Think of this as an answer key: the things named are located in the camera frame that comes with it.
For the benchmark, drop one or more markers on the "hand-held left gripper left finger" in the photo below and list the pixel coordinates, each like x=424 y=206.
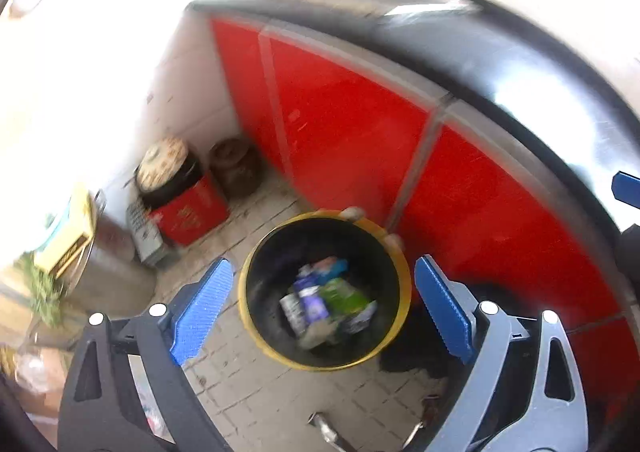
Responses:
x=200 y=312

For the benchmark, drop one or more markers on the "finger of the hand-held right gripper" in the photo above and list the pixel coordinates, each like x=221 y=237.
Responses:
x=627 y=188

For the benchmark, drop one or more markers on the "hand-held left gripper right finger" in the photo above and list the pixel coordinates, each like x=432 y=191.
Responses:
x=440 y=307

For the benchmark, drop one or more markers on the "black bin with yellow rim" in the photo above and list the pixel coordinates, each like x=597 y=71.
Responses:
x=270 y=277

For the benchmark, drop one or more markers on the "white and blue packet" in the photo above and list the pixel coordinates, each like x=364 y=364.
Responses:
x=361 y=319

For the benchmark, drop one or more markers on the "silver white packet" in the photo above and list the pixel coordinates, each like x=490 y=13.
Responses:
x=291 y=312

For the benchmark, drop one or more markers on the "grey printed packet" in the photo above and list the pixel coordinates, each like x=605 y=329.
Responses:
x=145 y=237

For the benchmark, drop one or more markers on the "green packet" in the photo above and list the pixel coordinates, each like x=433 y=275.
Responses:
x=345 y=296

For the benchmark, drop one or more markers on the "grey metal pot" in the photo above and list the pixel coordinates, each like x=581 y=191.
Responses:
x=112 y=267

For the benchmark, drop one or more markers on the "red carton box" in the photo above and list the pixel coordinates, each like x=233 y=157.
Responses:
x=192 y=212

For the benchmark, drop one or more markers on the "purple packet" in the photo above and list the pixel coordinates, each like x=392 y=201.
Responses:
x=312 y=307

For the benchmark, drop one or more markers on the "beige crumpled paper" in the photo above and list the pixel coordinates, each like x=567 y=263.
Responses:
x=320 y=334

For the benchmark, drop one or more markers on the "dark brown jar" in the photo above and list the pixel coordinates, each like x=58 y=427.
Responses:
x=235 y=170

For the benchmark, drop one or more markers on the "black pot with patterned lid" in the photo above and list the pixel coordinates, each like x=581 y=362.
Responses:
x=165 y=167

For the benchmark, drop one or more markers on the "yellow box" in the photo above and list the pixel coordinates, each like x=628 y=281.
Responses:
x=67 y=242

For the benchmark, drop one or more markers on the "green leafy vegetables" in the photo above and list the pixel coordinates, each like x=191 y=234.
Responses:
x=45 y=292

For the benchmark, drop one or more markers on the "metal tool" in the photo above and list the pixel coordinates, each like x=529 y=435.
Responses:
x=327 y=432

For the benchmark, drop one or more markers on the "red kitchen cabinet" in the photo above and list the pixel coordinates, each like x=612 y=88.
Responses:
x=350 y=132

